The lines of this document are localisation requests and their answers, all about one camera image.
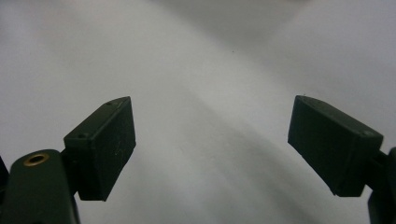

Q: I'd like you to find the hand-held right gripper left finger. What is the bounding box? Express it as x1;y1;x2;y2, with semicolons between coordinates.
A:
61;95;137;203

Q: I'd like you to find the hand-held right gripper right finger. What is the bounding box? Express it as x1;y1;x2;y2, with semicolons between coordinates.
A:
287;94;389;198

